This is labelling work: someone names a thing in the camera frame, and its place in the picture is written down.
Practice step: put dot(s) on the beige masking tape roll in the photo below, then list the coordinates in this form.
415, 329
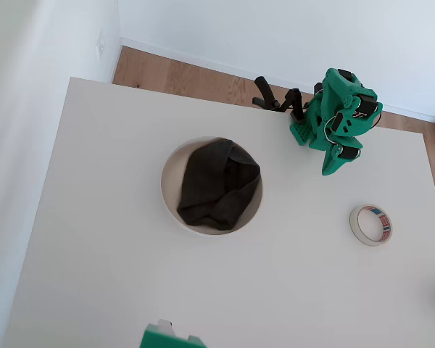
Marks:
359, 232

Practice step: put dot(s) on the white round bowl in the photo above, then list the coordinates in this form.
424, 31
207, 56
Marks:
169, 172

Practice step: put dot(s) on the black angular clamp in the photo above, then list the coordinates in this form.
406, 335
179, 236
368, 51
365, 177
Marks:
293, 103

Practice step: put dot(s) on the white wall socket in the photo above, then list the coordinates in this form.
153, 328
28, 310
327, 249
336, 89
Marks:
100, 45

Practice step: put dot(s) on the green and white plastic part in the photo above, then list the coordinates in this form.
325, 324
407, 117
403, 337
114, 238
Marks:
163, 339

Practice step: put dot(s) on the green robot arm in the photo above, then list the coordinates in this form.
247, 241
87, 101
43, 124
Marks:
333, 90

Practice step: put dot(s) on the dark grey cloth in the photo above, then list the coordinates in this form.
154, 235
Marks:
210, 181

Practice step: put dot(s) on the white skirting board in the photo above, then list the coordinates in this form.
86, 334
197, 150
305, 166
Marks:
203, 61

